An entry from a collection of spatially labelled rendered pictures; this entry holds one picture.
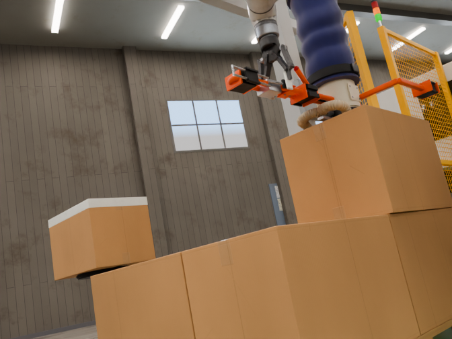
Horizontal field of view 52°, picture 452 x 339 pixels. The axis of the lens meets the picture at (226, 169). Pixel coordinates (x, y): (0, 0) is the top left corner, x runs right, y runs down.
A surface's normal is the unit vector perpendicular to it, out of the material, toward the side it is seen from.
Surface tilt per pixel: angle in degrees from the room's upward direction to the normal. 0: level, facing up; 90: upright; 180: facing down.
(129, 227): 90
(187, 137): 90
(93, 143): 90
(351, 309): 90
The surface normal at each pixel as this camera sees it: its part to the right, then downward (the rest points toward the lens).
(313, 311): 0.67, -0.29
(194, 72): 0.41, -0.28
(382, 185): -0.70, -0.03
